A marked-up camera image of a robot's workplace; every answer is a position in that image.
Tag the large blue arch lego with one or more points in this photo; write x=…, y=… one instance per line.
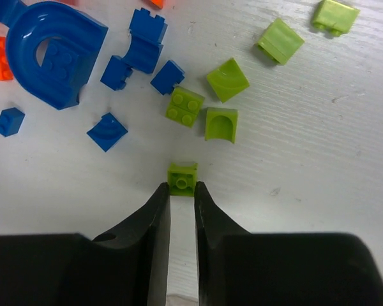
x=51, y=49

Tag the blue lego near container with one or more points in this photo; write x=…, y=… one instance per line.
x=116, y=73

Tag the green studded lego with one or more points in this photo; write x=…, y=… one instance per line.
x=184, y=106

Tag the blue curved tile lego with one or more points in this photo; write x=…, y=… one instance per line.
x=107, y=132

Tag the blue lego upper middle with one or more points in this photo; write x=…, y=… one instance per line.
x=166, y=79

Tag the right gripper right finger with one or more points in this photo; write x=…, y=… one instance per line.
x=212, y=226

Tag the small blue lego left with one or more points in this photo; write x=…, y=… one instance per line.
x=10, y=121

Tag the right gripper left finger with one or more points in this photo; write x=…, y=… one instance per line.
x=132, y=259

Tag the green arch lego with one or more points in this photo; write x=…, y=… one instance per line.
x=221, y=123

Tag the green curved lego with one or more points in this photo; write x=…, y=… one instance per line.
x=227, y=80

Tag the green slope lego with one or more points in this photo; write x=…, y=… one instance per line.
x=279, y=42

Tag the blue arch lego piece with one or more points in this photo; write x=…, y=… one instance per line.
x=147, y=34

